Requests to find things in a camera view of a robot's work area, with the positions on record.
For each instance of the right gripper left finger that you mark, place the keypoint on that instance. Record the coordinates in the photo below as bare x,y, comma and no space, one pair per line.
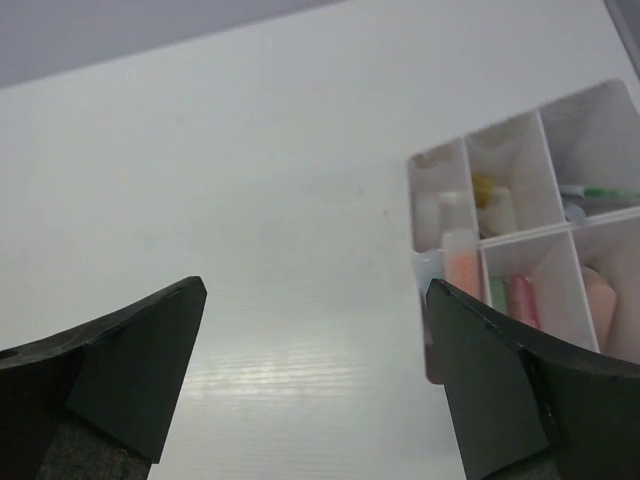
97,401

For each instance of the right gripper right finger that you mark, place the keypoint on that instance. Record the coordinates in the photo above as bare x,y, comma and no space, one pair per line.
527,405

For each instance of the pink utility knife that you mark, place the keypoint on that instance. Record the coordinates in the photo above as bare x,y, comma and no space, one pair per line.
522,302

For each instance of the green correction tape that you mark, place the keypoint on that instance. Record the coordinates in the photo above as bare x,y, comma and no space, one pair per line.
499,295

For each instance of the pink pencil sharpener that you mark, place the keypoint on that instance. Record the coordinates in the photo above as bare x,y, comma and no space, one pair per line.
602,302

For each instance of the orange pink highlighter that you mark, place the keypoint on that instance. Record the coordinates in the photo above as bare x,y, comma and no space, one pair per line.
461,261

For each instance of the beige eraser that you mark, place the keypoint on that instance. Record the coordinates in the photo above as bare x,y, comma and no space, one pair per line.
498,217

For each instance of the green pen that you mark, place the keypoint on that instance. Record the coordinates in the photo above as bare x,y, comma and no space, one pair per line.
601,193

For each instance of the blue highlighter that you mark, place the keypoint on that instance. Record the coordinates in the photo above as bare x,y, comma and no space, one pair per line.
427,266

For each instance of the clear tape roll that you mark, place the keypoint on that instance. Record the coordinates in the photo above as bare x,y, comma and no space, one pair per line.
437,212

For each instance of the yellow eraser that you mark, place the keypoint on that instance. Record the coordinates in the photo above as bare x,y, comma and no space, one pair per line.
483,189

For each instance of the white compartment organizer tray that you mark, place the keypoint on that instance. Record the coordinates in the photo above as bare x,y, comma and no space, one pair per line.
591,138

